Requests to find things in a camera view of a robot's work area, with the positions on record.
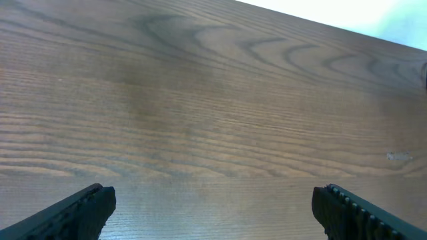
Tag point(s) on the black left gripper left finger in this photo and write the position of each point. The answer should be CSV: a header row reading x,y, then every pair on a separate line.
x,y
79,216

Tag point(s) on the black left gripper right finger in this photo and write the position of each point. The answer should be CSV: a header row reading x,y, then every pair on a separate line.
x,y
346,216

